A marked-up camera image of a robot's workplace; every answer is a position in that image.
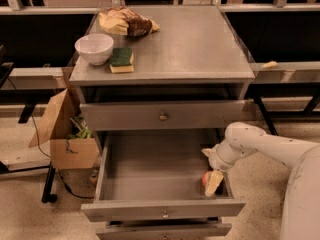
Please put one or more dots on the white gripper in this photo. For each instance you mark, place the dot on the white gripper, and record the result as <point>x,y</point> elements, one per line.
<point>216,159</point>

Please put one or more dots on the red apple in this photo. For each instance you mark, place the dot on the red apple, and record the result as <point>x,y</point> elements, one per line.
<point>206,176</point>

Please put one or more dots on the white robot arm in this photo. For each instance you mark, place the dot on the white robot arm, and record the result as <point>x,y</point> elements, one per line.
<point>301,208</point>

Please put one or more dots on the grey top drawer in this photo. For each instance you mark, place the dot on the grey top drawer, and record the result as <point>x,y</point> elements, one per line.
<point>161,115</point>

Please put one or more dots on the open grey middle drawer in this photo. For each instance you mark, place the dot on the open grey middle drawer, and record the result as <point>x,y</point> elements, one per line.
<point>156,175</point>

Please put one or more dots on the grey bottom drawer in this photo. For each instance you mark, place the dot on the grey bottom drawer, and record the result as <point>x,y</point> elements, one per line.
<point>163,232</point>

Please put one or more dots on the grey drawer cabinet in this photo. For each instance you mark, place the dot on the grey drawer cabinet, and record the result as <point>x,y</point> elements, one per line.
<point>193,57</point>

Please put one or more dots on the black table leg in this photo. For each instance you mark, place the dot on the black table leg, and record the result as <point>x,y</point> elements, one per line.
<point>258,101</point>

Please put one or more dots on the small yellow foam piece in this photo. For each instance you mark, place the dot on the small yellow foam piece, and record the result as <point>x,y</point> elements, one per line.
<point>269,65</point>

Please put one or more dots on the green yellow sponge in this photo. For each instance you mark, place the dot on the green yellow sponge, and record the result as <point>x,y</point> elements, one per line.
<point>121,60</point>

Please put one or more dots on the brown cardboard box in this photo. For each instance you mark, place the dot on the brown cardboard box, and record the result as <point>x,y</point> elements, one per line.
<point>54,127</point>

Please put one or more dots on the white ceramic bowl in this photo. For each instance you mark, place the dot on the white ceramic bowl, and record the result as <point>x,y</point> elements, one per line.
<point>95,48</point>

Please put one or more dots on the crumpled chip bag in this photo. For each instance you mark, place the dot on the crumpled chip bag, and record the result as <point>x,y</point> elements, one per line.
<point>124,21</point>

